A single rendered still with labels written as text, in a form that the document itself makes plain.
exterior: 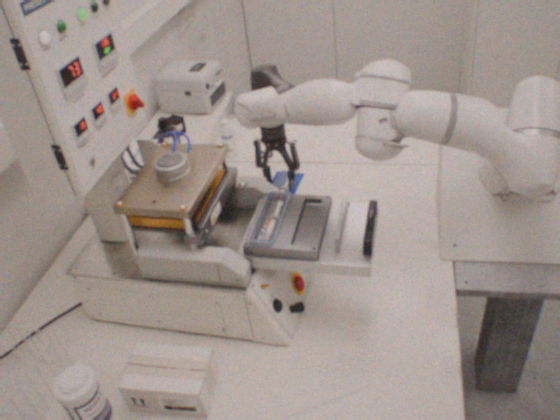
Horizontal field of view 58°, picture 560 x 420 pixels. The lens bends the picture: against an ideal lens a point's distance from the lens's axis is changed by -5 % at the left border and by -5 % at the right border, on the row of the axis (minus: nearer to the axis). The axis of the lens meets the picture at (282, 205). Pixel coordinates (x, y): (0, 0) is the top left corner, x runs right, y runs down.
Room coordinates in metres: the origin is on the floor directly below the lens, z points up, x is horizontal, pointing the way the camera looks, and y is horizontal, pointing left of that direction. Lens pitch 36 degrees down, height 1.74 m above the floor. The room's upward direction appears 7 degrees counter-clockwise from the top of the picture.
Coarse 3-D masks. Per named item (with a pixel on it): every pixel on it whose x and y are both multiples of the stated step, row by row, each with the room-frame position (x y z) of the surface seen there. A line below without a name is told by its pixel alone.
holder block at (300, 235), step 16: (288, 208) 1.00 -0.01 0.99; (304, 208) 1.01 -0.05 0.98; (320, 208) 0.98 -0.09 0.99; (288, 224) 0.94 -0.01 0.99; (304, 224) 0.95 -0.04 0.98; (320, 224) 0.92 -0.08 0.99; (288, 240) 0.88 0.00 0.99; (304, 240) 0.89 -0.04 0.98; (320, 240) 0.88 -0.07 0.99; (288, 256) 0.85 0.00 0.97; (304, 256) 0.84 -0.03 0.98
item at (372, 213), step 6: (372, 204) 0.95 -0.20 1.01; (372, 210) 0.93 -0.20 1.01; (372, 216) 0.91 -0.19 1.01; (366, 222) 0.89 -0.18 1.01; (372, 222) 0.89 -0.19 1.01; (366, 228) 0.87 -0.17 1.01; (372, 228) 0.87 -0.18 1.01; (366, 234) 0.85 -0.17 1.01; (372, 234) 0.85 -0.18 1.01; (366, 240) 0.83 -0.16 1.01; (372, 240) 0.83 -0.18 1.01; (366, 246) 0.83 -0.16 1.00; (372, 246) 0.83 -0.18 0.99; (366, 252) 0.83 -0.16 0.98; (372, 252) 0.83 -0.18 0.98
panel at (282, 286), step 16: (256, 272) 0.87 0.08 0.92; (288, 272) 0.96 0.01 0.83; (304, 272) 1.00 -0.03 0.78; (256, 288) 0.84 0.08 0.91; (272, 288) 0.88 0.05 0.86; (288, 288) 0.92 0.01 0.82; (304, 288) 0.96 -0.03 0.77; (272, 304) 0.84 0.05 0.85; (288, 304) 0.88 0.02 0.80; (288, 320) 0.84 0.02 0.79
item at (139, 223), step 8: (216, 176) 1.08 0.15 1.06; (216, 184) 1.04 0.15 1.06; (208, 192) 1.01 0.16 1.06; (208, 200) 0.98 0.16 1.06; (200, 208) 0.95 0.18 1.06; (128, 216) 0.96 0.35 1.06; (136, 216) 0.96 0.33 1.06; (144, 216) 0.95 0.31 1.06; (192, 216) 0.93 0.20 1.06; (200, 216) 0.93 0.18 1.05; (136, 224) 0.95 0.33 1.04; (144, 224) 0.95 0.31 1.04; (152, 224) 0.94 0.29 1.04; (160, 224) 0.94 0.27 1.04; (168, 224) 0.93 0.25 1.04; (176, 224) 0.92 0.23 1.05; (192, 224) 0.91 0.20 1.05; (168, 232) 0.93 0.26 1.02; (176, 232) 0.93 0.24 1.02; (184, 232) 0.92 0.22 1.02
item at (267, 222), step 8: (272, 192) 1.06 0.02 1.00; (280, 192) 1.05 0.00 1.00; (272, 200) 1.03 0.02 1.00; (280, 200) 1.02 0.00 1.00; (264, 208) 1.00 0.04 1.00; (272, 208) 0.99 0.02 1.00; (280, 208) 0.99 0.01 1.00; (264, 216) 0.97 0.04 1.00; (272, 216) 0.96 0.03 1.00; (280, 216) 0.96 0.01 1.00; (256, 224) 0.94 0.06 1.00; (264, 224) 0.94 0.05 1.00; (272, 224) 0.93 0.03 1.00; (256, 232) 0.91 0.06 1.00; (264, 232) 0.91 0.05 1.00; (272, 232) 0.91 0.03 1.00; (256, 240) 0.89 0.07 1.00; (264, 240) 0.88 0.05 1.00; (272, 240) 0.88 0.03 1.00
